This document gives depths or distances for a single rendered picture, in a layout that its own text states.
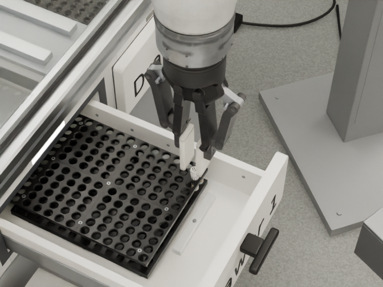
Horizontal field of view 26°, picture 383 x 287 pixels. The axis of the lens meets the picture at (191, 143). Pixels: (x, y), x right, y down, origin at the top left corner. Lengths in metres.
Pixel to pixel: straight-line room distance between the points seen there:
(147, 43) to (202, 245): 0.34
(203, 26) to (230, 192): 0.41
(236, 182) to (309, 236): 0.98
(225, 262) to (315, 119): 1.34
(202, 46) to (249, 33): 1.73
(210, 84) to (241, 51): 1.61
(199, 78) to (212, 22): 0.09
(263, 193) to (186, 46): 0.30
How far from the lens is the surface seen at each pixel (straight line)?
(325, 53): 2.60
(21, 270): 1.28
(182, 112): 1.05
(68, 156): 1.20
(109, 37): 1.23
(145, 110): 1.46
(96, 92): 1.25
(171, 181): 1.16
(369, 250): 1.25
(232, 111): 1.00
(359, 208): 2.22
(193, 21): 0.87
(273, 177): 1.14
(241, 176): 1.20
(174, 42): 0.91
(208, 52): 0.92
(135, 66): 1.30
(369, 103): 2.23
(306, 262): 2.15
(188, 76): 0.95
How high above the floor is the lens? 1.85
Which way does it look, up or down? 52 degrees down
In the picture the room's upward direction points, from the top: straight up
